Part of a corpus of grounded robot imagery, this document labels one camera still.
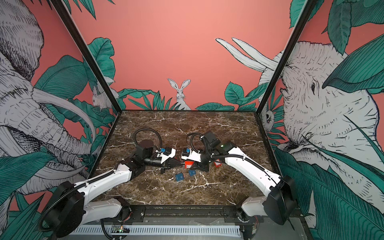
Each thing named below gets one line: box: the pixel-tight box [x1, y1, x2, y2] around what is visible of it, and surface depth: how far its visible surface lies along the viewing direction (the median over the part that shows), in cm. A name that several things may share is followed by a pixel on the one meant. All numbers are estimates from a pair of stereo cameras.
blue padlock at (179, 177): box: [175, 173, 184, 182], surface depth 88 cm
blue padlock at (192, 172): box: [188, 169, 197, 177], surface depth 90 cm
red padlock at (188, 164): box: [184, 161, 195, 169], surface depth 71 cm
